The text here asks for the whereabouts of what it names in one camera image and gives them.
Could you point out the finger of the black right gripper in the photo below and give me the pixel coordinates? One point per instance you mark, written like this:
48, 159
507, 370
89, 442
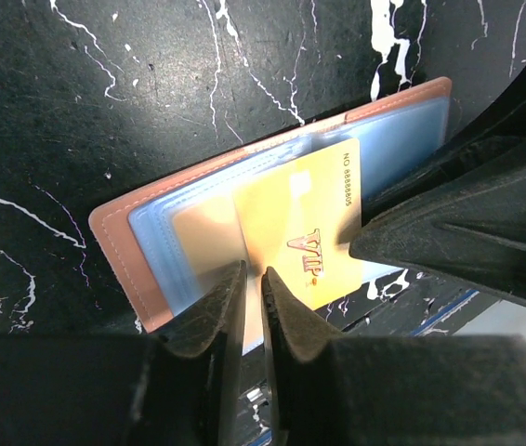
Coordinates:
472, 230
497, 130

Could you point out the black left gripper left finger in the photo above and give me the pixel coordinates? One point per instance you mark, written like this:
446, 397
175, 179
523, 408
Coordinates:
176, 386

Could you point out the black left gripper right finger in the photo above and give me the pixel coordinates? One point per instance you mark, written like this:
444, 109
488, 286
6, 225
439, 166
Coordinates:
330, 388

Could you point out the gold VIP credit card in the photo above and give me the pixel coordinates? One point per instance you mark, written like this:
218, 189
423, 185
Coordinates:
297, 217

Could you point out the pink leather card holder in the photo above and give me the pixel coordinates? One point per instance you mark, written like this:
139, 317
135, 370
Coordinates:
136, 233

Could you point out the gold card in holder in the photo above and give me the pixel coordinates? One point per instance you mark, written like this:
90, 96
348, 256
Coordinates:
210, 235

